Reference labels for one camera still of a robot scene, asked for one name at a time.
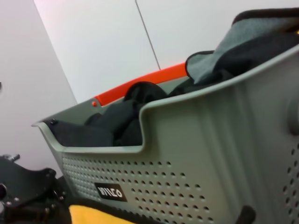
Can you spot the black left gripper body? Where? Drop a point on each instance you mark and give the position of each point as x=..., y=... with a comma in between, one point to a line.
x=18, y=184

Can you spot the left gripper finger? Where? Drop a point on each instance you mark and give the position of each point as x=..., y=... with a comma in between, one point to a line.
x=51, y=214
x=57, y=194

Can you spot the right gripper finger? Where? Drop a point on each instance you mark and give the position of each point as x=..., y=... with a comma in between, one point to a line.
x=248, y=215

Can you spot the yellow towel with black trim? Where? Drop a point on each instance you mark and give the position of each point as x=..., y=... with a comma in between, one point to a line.
x=93, y=215

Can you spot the grey perforated plastic storage box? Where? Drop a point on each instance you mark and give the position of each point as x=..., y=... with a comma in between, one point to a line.
x=198, y=140

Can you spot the grey towel with black trim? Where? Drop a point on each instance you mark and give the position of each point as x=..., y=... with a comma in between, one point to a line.
x=210, y=63

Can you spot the dark crumpled cloth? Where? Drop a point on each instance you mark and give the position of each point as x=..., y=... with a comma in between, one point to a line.
x=121, y=116

